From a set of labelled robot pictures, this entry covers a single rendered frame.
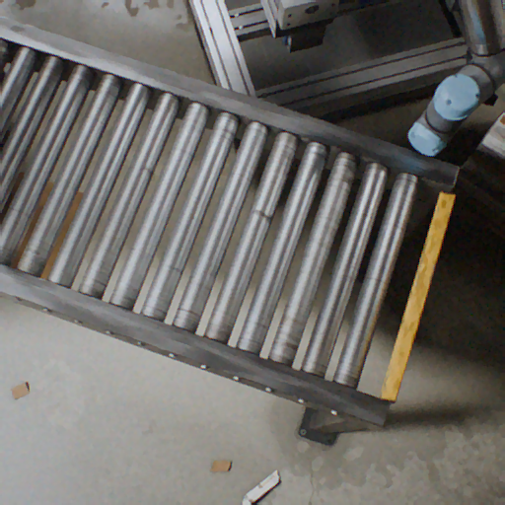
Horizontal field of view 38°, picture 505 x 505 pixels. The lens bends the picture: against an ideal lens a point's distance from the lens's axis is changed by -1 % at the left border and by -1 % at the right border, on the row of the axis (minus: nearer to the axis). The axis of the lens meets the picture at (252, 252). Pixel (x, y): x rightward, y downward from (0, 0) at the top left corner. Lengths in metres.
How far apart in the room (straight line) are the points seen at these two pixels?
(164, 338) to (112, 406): 0.83
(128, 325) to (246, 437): 0.86
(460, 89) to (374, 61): 0.91
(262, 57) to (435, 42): 0.54
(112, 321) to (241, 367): 0.26
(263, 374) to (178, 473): 0.85
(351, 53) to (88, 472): 1.46
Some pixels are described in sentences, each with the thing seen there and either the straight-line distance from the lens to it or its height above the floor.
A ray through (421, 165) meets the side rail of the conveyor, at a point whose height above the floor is 0.80.
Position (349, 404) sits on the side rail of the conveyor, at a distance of 1.40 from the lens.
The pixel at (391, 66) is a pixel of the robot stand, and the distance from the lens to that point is 2.29.
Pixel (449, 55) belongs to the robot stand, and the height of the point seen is 0.23.
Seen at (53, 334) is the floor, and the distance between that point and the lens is 2.27.
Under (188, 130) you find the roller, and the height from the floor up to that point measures 0.80.
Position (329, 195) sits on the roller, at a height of 0.80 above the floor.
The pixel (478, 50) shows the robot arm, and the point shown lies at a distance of 1.46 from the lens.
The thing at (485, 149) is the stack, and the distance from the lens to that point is 1.98.
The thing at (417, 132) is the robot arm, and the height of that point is 0.87.
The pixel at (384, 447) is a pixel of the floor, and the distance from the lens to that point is 2.23.
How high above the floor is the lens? 2.18
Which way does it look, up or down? 75 degrees down
